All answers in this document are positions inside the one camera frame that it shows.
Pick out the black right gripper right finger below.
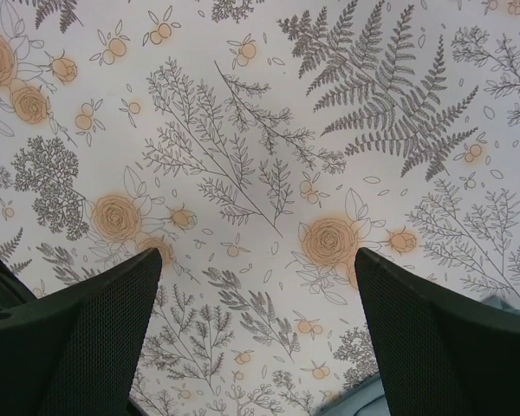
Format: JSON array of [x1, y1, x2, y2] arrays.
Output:
[[354, 248, 520, 415]]

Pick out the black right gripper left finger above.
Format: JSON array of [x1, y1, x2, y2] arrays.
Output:
[[0, 249, 162, 415]]

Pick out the floral patterned table mat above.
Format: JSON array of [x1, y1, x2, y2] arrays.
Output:
[[0, 1, 520, 415]]

